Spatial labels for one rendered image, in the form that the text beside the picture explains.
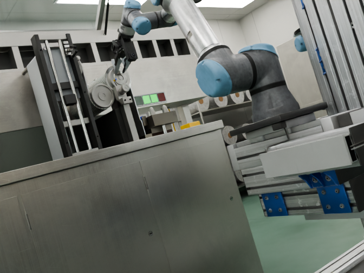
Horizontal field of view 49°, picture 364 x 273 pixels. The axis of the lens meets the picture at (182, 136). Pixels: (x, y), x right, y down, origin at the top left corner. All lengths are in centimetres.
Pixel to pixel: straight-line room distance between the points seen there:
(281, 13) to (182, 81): 427
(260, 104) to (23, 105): 132
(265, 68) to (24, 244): 96
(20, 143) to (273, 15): 542
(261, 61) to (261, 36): 581
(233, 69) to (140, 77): 141
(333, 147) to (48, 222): 98
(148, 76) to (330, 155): 177
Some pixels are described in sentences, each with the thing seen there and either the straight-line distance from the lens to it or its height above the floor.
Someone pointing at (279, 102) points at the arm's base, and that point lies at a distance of 122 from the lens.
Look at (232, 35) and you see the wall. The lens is 705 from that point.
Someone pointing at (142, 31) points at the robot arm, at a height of 135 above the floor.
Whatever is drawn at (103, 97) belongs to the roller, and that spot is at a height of 116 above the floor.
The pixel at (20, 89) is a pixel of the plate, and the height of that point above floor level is 135.
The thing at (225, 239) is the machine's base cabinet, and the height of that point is 36.
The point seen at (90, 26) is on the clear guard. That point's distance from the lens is 252.
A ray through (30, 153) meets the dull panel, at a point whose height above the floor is 101.
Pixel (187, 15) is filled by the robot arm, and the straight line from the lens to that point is 133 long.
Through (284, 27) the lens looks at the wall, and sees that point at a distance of 677.
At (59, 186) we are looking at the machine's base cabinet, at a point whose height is 81.
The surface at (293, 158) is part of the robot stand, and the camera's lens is 103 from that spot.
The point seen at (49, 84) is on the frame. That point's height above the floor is 122.
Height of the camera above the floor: 79
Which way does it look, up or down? 3 degrees up
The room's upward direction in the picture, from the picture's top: 17 degrees counter-clockwise
